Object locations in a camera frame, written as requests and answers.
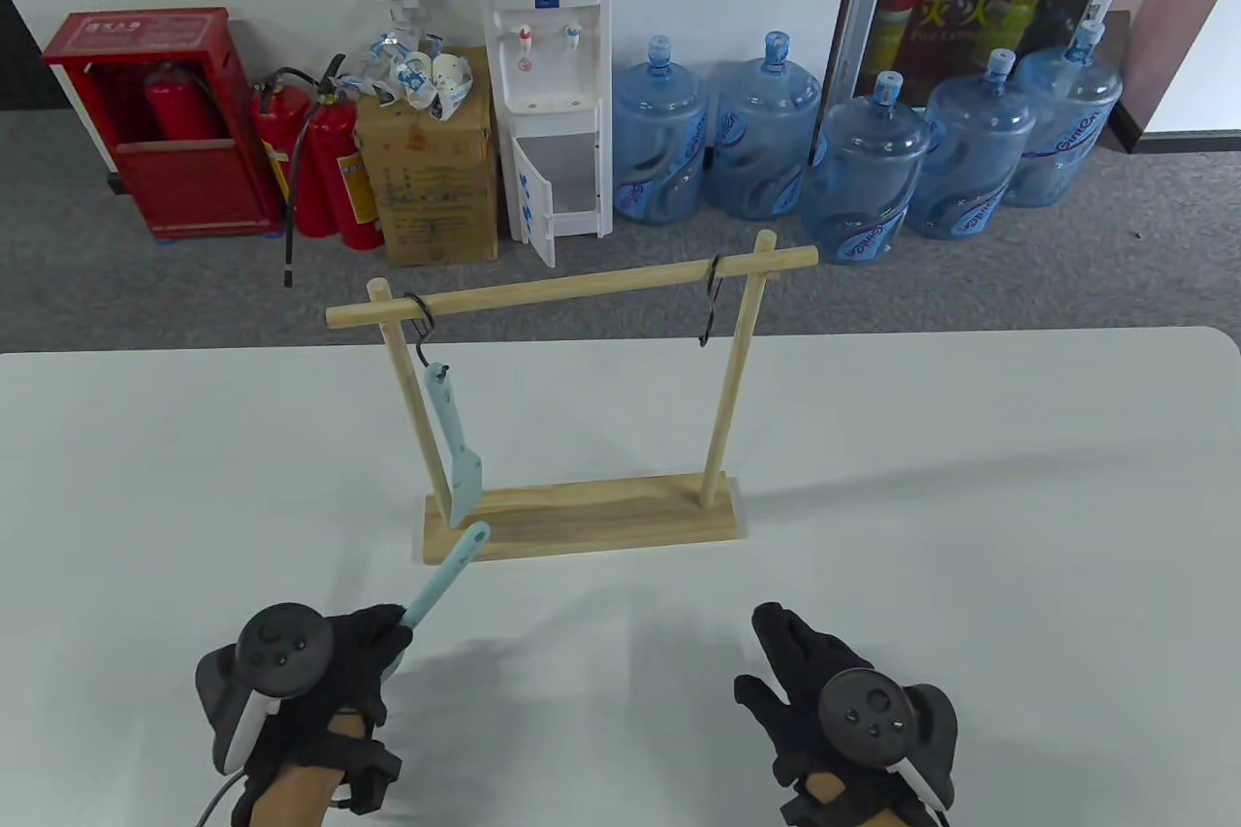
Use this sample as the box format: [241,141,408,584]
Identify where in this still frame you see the person's left hand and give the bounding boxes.
[242,602,416,775]

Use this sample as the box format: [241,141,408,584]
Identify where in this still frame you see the person's right hand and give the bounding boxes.
[734,602,961,809]

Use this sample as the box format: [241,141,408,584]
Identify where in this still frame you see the mint green dessert spatula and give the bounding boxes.
[383,522,493,683]
[424,363,483,529]

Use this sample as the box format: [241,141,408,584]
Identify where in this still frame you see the black metal s-hook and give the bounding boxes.
[698,254,725,349]
[403,291,449,379]

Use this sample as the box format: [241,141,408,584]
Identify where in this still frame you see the person's left forearm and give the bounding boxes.
[233,740,403,827]

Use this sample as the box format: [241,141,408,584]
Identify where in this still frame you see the person's right forearm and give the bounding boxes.
[780,769,937,827]

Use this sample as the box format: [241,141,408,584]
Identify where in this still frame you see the black round left hand tracker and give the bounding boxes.
[194,602,335,775]

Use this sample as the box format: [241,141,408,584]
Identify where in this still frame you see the black round hand tracker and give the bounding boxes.
[817,668,961,811]
[194,602,335,775]

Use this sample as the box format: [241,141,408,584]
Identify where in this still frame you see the black round right hand tracker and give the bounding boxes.
[817,668,961,811]

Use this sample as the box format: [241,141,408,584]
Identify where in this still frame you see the wooden hanging rack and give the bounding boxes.
[326,230,820,566]

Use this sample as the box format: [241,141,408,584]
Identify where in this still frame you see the brown cardboard box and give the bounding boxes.
[355,47,501,267]

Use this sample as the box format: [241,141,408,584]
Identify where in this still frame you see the blue water jug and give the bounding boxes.
[909,48,1036,240]
[705,31,823,220]
[613,35,710,225]
[1003,19,1124,208]
[801,71,934,266]

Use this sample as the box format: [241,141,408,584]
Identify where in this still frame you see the red fire extinguisher box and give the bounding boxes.
[41,7,284,239]

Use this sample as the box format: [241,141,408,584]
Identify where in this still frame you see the red fire extinguisher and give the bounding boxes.
[143,61,226,144]
[281,54,386,289]
[250,67,326,239]

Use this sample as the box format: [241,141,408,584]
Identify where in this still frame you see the crumpled white blue labels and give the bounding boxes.
[334,30,474,122]

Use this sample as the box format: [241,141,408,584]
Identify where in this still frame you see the grey left glove cable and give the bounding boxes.
[197,772,245,827]

